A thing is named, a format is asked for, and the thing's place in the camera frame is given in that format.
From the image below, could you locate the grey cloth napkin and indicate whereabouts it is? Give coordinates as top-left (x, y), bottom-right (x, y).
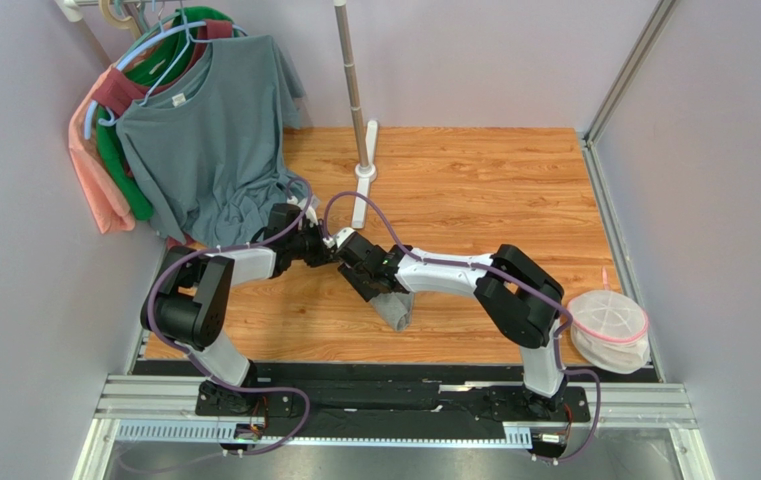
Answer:
top-left (369, 292), bottom-right (415, 332)

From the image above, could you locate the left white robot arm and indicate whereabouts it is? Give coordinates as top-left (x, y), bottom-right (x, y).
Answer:
top-left (140, 203), bottom-right (336, 391)

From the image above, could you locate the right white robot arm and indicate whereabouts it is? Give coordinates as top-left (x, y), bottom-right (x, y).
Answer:
top-left (327, 228), bottom-right (565, 398)

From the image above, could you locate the white clothes rack stand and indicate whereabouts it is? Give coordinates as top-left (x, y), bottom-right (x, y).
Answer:
top-left (333, 0), bottom-right (379, 197)

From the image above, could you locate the grey-blue t-shirt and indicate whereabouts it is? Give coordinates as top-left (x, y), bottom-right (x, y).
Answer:
top-left (115, 35), bottom-right (307, 246)

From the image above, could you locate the light blue hanger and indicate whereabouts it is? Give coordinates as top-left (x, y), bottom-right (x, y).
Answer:
top-left (83, 7), bottom-right (248, 141)

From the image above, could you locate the green t-shirt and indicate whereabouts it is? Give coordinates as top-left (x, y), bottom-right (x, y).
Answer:
top-left (93, 6), bottom-right (234, 221)

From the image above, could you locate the pink t-shirt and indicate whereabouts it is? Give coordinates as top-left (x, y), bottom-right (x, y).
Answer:
top-left (67, 71), bottom-right (136, 234)

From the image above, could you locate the maroon t-shirt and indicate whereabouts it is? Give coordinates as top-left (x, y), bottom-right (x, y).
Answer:
top-left (92, 18), bottom-right (236, 120)

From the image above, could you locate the white mesh laundry basket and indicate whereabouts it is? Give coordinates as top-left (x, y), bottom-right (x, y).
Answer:
top-left (568, 269), bottom-right (651, 375)

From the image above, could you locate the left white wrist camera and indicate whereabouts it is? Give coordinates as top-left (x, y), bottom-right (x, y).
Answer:
top-left (287, 194), bottom-right (320, 226)

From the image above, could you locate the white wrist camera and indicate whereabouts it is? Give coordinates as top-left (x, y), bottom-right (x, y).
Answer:
top-left (323, 227), bottom-right (356, 250)
top-left (287, 194), bottom-right (320, 226)

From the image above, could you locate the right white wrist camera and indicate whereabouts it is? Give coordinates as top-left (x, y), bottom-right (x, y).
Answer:
top-left (323, 227), bottom-right (356, 250)

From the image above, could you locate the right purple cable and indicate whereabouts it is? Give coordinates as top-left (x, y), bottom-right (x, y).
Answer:
top-left (321, 191), bottom-right (602, 464)

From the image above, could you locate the purple cable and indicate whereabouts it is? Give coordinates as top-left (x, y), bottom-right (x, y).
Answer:
top-left (145, 176), bottom-right (316, 457)
top-left (321, 191), bottom-right (602, 464)

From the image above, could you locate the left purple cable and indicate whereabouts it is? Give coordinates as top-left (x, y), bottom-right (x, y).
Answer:
top-left (145, 176), bottom-right (316, 457)

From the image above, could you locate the aluminium frame post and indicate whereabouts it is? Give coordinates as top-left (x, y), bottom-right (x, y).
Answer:
top-left (582, 0), bottom-right (679, 144)

